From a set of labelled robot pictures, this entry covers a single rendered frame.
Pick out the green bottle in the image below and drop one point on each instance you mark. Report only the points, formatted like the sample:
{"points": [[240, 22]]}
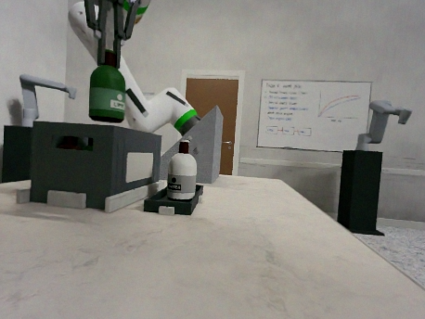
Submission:
{"points": [[90, 145], [107, 92]]}

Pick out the white bottle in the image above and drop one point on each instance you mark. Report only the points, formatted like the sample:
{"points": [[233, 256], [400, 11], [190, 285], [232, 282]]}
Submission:
{"points": [[182, 172]]}

